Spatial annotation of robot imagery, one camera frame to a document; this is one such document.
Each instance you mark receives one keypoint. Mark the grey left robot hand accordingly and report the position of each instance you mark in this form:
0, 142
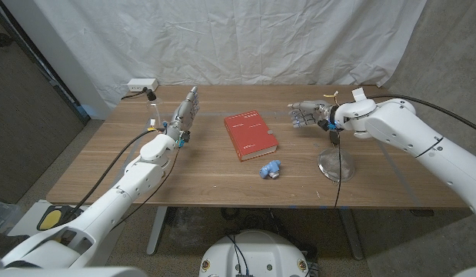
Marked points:
184, 115

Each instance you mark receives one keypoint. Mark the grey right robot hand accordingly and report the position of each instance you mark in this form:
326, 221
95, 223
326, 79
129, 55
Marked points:
312, 113

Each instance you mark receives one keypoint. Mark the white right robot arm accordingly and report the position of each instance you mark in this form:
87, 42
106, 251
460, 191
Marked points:
414, 134

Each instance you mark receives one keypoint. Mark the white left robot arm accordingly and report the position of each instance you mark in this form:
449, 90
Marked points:
114, 200

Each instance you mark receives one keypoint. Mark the clear plastic bottle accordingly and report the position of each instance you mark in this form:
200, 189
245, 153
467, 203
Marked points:
155, 108

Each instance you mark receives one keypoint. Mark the black power plug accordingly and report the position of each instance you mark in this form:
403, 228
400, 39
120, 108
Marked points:
151, 95

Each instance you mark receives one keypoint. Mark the white power strip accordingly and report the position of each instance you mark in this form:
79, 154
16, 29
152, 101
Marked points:
142, 84

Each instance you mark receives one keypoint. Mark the thick red book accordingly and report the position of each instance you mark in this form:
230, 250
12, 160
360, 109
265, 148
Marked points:
247, 132

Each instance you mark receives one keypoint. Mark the blue toy elephant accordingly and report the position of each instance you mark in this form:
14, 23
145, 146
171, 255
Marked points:
269, 168

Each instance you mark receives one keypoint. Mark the white backdrop sheet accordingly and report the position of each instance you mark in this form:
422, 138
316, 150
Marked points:
237, 38

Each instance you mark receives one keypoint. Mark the grey metal table leg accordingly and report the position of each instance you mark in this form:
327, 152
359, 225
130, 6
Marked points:
352, 234
157, 231

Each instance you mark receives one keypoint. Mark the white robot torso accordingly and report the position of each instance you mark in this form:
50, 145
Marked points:
257, 254

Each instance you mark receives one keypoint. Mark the black and yellow foot pedal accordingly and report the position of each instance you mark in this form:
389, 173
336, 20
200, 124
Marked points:
51, 218

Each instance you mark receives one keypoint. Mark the white floor board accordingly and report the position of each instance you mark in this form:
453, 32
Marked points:
26, 219

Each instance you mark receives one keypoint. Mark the clear plastic bin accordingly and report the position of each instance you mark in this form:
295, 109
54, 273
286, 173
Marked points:
3, 215

